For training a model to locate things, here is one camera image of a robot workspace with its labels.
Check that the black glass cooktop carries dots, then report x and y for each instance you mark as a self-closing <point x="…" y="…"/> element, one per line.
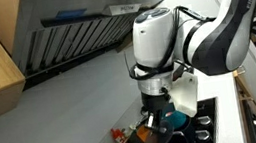
<point x="207" y="110"/>

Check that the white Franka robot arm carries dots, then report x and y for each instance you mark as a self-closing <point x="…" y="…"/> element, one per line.
<point x="218" y="42"/>

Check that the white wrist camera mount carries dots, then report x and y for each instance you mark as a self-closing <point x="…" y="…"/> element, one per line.
<point x="185" y="95"/>

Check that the wooden base cabinet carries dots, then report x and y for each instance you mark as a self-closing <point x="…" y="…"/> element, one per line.
<point x="242" y="92"/>

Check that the steel range hood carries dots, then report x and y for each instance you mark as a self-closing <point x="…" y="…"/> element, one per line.
<point x="78" y="28"/>

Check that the teal pot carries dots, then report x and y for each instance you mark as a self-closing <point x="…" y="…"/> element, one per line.
<point x="178" y="120"/>

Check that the orange cup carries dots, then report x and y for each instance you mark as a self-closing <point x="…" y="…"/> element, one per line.
<point x="142" y="132"/>

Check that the silver cooktop knob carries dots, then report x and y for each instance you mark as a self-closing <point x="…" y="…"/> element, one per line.
<point x="205" y="121"/>
<point x="204" y="135"/>

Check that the red ketchup bottle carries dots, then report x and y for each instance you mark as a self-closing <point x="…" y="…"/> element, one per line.
<point x="119" y="136"/>

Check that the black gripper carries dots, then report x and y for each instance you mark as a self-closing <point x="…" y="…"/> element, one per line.
<point x="155" y="101"/>

